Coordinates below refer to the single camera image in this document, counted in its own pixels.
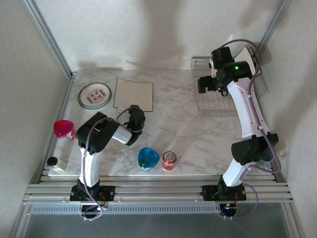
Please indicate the white square plate dark rim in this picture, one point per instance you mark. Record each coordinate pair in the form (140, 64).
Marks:
(133, 94)
(244, 55)

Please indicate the round plate red green print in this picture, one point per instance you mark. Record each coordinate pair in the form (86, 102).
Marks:
(94, 95)

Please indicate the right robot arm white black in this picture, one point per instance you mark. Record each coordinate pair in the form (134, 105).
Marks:
(247, 111)

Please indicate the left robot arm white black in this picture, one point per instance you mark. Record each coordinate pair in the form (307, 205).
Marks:
(90, 168)

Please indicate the blue triangular container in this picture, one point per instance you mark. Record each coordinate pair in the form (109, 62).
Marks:
(148, 158)

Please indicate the red soda can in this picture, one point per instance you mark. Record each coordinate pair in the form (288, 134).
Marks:
(169, 160)

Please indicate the pink triangular container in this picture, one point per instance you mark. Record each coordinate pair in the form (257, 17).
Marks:
(63, 127)

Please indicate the glass bottle black cap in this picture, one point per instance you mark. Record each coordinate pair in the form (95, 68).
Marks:
(52, 161)

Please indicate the blue plastic cup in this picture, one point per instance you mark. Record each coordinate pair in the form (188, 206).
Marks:
(266, 165)

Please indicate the black controller box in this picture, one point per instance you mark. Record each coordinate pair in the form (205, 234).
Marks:
(86, 209)
(229, 210)

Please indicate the aluminium corner post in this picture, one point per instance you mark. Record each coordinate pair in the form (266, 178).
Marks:
(47, 33)
(276, 19)

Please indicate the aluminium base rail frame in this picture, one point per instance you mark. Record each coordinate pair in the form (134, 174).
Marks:
(158, 191)

